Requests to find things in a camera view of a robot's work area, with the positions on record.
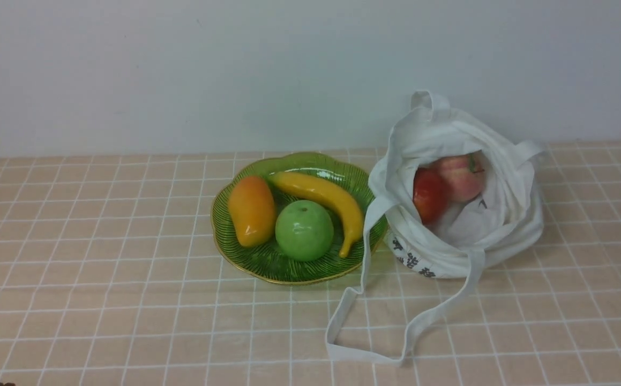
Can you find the green glass fruit plate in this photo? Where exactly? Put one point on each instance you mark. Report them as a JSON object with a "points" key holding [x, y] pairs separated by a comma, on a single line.
{"points": [[267, 261]]}

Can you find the pink peach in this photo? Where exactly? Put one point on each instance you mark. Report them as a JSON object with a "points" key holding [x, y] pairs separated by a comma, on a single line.
{"points": [[464, 175]]}

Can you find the yellow banana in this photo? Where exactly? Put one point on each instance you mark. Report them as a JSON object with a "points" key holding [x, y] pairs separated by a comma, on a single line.
{"points": [[329, 195]]}

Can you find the orange yellow mango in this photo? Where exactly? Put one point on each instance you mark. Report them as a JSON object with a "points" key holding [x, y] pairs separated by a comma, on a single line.
{"points": [[253, 211]]}

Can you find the red apple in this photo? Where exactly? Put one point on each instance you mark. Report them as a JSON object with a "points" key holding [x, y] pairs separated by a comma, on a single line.
{"points": [[431, 195]]}

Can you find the green apple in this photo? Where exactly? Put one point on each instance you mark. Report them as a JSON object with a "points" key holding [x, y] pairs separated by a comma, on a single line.
{"points": [[304, 231]]}

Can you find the white cloth tote bag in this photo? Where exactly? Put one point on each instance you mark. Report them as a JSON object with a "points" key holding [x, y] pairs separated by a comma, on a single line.
{"points": [[502, 221]]}

